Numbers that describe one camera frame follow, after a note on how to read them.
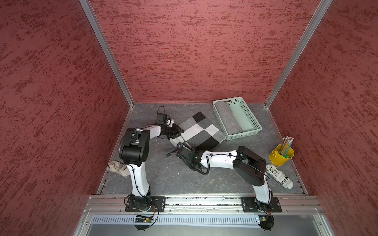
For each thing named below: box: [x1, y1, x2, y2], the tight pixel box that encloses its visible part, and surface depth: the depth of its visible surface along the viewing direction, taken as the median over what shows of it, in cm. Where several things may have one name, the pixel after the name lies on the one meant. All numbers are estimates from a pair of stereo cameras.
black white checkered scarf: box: [178, 111, 227, 152], surface depth 103 cm
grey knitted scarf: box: [214, 100, 244, 136], surface depth 103 cm
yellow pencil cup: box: [269, 143, 295, 167], surface depth 85 cm
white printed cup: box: [265, 163, 294, 190], surface depth 83 cm
